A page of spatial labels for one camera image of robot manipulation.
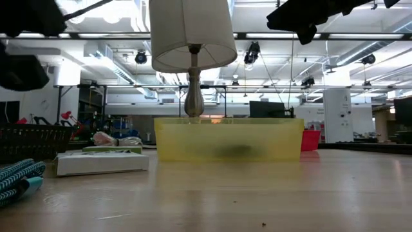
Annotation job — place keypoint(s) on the flat green box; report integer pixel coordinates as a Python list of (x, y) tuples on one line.
[(111, 149)]

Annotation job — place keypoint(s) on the black hanging ceiling spotlight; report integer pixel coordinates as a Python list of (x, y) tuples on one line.
[(252, 53), (308, 81), (369, 59), (140, 57)]

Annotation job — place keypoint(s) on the dark large screen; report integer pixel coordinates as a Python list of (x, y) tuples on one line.
[(404, 111)]

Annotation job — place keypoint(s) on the black plastic mesh basket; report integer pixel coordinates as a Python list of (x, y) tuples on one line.
[(32, 141)]

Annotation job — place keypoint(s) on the table lamp with white shade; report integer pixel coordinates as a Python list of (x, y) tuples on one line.
[(193, 32)]

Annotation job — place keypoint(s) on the red plastic mesh basket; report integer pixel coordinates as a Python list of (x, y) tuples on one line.
[(310, 140)]

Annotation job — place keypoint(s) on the pink wrapped small item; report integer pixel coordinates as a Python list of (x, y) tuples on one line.
[(103, 138)]

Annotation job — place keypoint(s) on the translucent yellow plastic bin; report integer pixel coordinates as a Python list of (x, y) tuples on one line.
[(193, 141)]

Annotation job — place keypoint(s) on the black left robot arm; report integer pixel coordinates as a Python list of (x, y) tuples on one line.
[(29, 16)]

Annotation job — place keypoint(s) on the white box with product print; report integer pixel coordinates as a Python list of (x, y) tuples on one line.
[(103, 162)]

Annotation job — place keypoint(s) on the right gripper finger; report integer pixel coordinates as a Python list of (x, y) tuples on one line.
[(284, 17)]

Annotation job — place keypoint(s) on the black wall screen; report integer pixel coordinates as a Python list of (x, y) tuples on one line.
[(9, 112)]

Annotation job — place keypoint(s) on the black computer monitor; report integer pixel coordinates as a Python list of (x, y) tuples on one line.
[(266, 109)]

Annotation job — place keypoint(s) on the red desk lamp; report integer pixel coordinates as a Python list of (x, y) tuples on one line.
[(67, 115)]

